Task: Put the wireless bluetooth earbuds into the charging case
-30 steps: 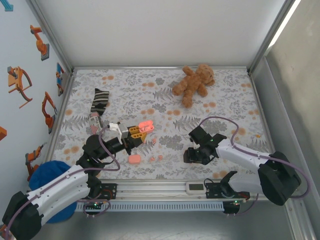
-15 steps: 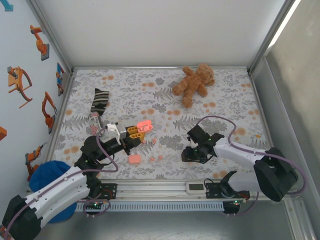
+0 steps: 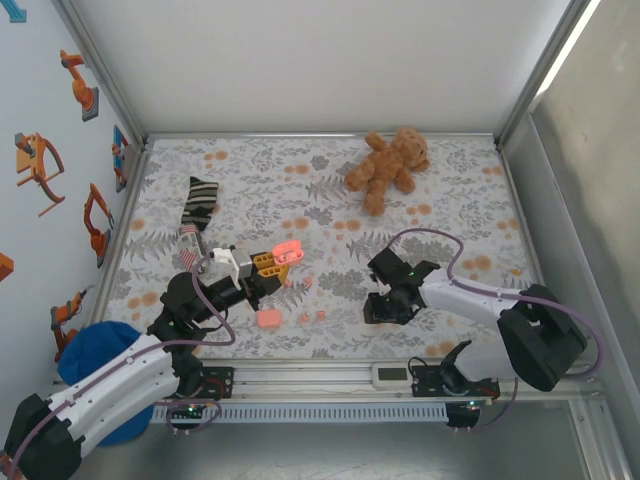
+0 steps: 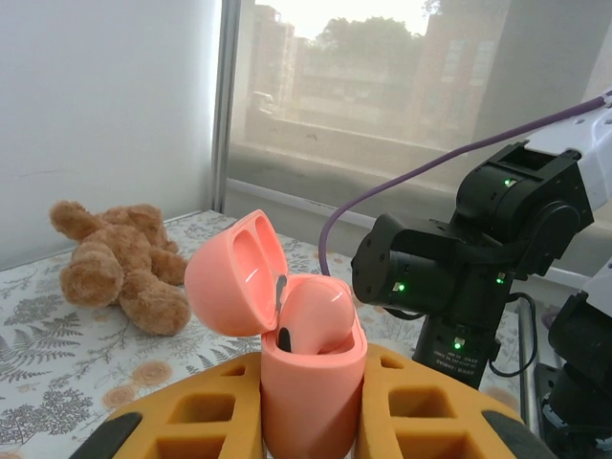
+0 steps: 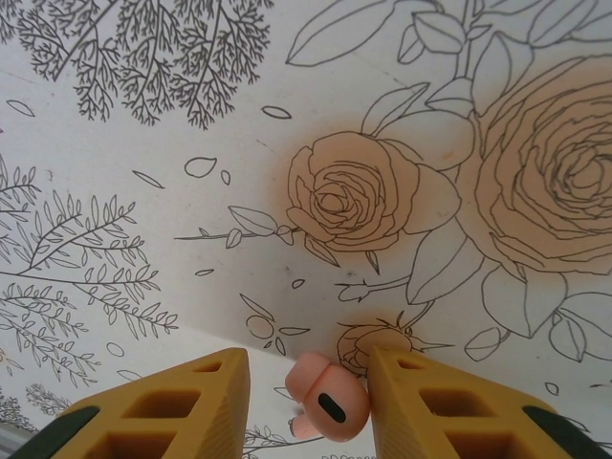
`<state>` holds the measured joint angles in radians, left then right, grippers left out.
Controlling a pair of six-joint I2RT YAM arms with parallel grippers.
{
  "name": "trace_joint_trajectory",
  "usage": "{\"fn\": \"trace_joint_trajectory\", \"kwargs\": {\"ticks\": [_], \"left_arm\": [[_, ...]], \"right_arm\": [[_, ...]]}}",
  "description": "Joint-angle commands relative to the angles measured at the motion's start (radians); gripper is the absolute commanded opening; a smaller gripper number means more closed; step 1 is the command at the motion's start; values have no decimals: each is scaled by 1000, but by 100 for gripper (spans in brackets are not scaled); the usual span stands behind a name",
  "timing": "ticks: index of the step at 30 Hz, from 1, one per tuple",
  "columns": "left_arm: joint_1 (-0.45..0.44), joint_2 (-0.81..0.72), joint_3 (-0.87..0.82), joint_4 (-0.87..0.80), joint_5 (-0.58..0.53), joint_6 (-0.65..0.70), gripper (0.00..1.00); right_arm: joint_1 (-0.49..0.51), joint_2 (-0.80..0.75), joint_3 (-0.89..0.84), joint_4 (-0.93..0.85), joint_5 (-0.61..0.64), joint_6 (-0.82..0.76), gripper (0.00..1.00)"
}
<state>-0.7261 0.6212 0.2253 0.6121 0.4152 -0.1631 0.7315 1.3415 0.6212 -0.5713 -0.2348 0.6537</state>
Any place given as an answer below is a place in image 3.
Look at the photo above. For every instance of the brown teddy bear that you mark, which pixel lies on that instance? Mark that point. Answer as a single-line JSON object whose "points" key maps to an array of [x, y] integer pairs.
{"points": [[385, 167]]}

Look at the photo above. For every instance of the orange gripper wall sticker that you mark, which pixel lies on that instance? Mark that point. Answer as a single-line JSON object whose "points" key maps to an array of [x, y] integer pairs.
{"points": [[35, 165]]}

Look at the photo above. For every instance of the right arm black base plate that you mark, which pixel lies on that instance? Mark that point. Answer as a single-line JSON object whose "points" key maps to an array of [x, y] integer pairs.
{"points": [[425, 380]]}

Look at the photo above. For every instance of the aluminium frame side bar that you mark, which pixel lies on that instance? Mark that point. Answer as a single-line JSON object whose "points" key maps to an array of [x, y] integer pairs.
{"points": [[519, 200], [122, 210]]}

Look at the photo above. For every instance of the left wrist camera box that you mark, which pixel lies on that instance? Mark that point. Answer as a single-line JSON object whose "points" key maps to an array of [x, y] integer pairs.
{"points": [[227, 260]]}

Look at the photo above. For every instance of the aluminium mounting rail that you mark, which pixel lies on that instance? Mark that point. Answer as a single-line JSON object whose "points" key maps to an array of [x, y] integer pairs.
{"points": [[310, 380]]}

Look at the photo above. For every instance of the blue orange robot wall sticker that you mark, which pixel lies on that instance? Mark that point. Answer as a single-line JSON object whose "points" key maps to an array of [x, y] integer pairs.
{"points": [[118, 150]]}

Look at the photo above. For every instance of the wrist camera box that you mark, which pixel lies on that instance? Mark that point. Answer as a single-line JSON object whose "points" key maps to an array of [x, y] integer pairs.
{"points": [[227, 260], [381, 287]]}

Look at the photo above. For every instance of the orange block wall sticker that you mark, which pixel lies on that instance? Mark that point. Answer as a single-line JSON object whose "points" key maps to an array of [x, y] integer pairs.
{"points": [[5, 265]]}

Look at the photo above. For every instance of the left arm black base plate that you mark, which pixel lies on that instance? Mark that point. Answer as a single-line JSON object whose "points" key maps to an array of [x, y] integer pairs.
{"points": [[222, 382]]}

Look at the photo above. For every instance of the aluminium frame post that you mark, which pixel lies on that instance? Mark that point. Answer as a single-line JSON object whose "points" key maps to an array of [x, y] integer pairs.
{"points": [[545, 70], [100, 70]]}

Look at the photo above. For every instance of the white digital timer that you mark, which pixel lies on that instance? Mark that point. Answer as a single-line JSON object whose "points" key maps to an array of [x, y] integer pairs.
{"points": [[392, 375]]}

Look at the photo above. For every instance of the small controller board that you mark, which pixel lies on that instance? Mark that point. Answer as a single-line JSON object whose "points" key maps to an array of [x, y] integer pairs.
{"points": [[465, 412], [192, 411]]}

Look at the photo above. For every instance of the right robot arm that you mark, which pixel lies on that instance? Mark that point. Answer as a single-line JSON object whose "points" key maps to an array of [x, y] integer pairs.
{"points": [[545, 340]]}

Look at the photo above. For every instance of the black white striped sock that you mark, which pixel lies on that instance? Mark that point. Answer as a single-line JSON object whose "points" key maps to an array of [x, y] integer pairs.
{"points": [[200, 200]]}

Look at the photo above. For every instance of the pink earbud charging case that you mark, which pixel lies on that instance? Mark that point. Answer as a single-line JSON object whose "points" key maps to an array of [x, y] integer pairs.
{"points": [[290, 247], [268, 318]]}

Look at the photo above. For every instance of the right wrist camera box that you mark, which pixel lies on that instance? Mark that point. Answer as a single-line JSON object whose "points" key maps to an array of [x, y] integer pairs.
{"points": [[381, 287]]}

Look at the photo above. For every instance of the blue cap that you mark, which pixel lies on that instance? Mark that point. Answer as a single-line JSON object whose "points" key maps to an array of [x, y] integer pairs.
{"points": [[95, 350]]}

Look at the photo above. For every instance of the aluminium frame cross bar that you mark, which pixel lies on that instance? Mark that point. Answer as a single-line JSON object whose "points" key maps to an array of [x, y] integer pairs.
{"points": [[320, 135]]}

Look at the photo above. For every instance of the floral tablecloth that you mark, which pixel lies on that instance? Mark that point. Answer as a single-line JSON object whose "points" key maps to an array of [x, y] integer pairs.
{"points": [[240, 165]]}

